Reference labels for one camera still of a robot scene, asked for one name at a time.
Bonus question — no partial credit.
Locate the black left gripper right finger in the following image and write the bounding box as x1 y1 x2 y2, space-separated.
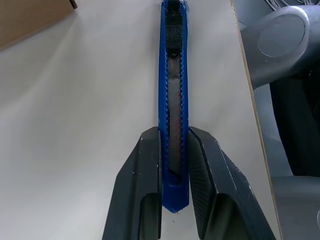
188 126 284 240

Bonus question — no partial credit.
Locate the dark grey robot body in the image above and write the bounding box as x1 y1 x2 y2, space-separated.
231 0 320 240

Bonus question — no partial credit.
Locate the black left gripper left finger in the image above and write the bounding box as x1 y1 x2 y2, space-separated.
101 126 163 240

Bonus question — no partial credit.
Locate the blue utility knife cutter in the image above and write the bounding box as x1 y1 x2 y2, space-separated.
157 0 191 214

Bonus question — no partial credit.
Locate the white cable bundle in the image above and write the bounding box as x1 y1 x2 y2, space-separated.
264 0 315 11

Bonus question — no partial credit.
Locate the brown cardboard box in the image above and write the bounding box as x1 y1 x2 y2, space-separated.
0 0 79 52

